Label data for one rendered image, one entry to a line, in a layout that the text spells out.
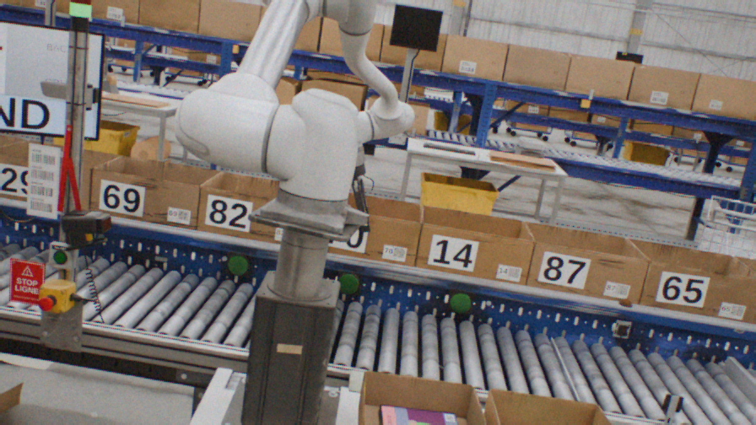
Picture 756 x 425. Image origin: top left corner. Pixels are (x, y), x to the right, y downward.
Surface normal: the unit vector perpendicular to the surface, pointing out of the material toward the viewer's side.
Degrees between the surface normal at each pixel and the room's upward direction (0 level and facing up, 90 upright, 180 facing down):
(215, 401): 0
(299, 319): 90
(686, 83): 90
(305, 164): 89
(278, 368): 90
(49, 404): 0
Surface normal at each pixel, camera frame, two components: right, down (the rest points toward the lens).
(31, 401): 0.15, -0.96
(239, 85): 0.14, -0.69
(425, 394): -0.01, 0.24
